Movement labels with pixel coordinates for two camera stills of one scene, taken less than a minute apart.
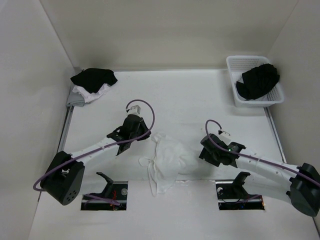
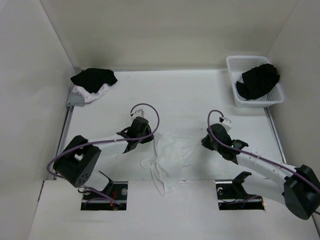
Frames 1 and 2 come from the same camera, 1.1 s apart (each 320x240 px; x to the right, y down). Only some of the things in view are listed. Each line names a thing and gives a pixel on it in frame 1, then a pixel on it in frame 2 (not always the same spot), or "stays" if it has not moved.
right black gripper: [205, 154] to [205, 142]
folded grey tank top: [76, 99] stays
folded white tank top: [88, 96] stays
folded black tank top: [91, 79] stays
